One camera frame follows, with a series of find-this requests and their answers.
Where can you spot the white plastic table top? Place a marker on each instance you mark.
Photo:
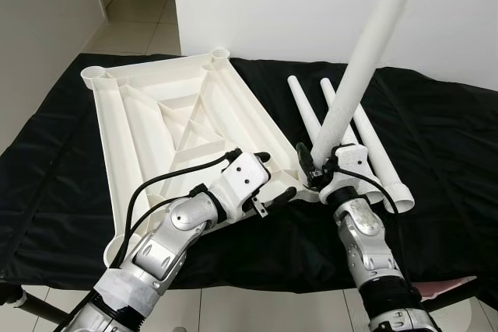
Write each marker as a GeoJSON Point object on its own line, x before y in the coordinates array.
{"type": "Point", "coordinates": [156, 130]}

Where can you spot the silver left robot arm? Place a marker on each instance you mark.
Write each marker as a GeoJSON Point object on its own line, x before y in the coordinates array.
{"type": "Point", "coordinates": [156, 254]}

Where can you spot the black table cloth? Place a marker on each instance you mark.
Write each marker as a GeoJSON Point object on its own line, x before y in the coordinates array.
{"type": "Point", "coordinates": [451, 153]}

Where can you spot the pink seat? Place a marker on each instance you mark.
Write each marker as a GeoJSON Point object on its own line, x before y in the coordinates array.
{"type": "Point", "coordinates": [443, 285]}

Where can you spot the black metal table leg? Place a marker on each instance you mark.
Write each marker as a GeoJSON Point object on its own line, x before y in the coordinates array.
{"type": "Point", "coordinates": [47, 309]}
{"type": "Point", "coordinates": [467, 295]}

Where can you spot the white round floor base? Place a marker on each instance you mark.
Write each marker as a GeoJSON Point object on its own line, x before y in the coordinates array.
{"type": "Point", "coordinates": [473, 318]}

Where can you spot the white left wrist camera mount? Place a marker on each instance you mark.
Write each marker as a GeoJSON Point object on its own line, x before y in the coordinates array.
{"type": "Point", "coordinates": [241, 180]}

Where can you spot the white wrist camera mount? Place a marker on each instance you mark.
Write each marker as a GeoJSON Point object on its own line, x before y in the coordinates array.
{"type": "Point", "coordinates": [241, 180]}
{"type": "Point", "coordinates": [354, 157]}

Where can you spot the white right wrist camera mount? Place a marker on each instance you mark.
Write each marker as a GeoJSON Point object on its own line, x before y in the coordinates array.
{"type": "Point", "coordinates": [354, 157]}

